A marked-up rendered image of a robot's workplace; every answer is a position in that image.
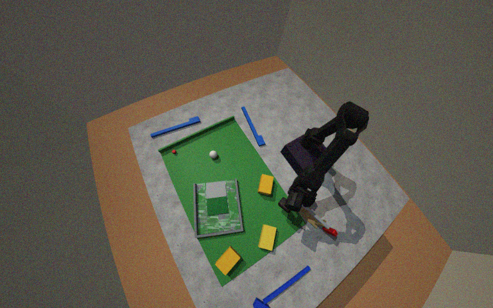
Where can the green mat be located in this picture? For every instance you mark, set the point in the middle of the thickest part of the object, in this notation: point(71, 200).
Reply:
point(236, 158)

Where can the yellow rectangular block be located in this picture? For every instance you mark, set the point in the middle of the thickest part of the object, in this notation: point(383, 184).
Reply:
point(267, 237)
point(229, 258)
point(265, 184)

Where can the blue curved bar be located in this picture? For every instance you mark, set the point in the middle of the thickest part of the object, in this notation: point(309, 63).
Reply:
point(263, 304)

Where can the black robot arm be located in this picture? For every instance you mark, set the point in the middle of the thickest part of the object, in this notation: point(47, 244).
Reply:
point(350, 116)

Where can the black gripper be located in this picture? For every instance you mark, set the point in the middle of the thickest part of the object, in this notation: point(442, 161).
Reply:
point(283, 202)

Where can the blue putter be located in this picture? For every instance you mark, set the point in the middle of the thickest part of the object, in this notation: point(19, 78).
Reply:
point(259, 138)
point(191, 121)

